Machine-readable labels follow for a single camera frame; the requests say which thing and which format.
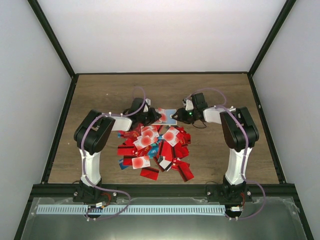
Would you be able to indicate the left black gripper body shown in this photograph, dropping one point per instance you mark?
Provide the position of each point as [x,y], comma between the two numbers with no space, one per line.
[145,119]

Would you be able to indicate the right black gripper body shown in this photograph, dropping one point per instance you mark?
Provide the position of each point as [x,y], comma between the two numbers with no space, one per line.
[188,118]

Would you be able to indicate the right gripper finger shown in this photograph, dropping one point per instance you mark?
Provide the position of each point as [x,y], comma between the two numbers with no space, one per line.
[176,118]
[178,112]

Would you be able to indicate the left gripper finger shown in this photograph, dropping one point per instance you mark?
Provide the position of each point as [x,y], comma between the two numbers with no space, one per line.
[149,121]
[155,113]

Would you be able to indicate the beige leather card holder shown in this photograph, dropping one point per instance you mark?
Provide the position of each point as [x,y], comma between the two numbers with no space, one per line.
[170,121]

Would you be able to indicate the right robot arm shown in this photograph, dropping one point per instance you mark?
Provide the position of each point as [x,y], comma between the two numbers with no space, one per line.
[240,135]

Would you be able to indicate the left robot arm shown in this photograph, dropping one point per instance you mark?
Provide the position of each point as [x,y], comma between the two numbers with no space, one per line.
[92,135]

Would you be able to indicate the white pink gradient card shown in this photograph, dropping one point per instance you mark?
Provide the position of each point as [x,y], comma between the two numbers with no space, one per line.
[147,138]

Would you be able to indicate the white red circle card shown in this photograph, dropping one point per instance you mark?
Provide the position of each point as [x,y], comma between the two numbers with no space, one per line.
[172,136]

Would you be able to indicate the red card bottom centre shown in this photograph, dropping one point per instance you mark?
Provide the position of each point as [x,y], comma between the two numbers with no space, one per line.
[150,173]

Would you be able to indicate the red card bottom right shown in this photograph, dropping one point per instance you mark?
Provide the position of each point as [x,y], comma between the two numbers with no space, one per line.
[184,170]

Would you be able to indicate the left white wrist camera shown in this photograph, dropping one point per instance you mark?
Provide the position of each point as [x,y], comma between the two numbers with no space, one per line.
[147,103]

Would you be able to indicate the black front frame rail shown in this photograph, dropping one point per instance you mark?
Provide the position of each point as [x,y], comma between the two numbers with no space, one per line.
[213,192]

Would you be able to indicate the light blue cable duct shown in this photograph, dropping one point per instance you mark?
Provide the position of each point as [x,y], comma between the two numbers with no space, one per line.
[203,210]

